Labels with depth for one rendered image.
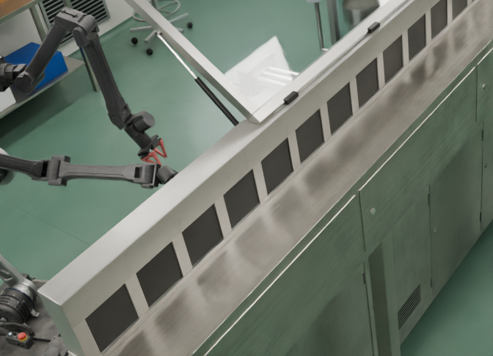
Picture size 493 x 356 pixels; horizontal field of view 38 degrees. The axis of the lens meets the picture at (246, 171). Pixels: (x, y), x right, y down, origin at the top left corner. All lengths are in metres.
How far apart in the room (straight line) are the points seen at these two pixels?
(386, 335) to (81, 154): 3.03
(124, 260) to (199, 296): 0.23
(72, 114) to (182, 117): 0.91
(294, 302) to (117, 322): 0.48
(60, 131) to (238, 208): 3.71
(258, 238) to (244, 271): 0.12
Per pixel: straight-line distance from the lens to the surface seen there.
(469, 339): 3.44
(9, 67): 2.96
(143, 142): 2.84
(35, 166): 2.74
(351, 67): 2.11
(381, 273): 2.40
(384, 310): 2.53
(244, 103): 1.86
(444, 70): 2.40
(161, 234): 1.65
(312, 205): 1.90
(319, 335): 2.56
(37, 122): 5.68
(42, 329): 3.56
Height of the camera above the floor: 2.66
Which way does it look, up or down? 36 degrees down
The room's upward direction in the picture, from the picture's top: 13 degrees counter-clockwise
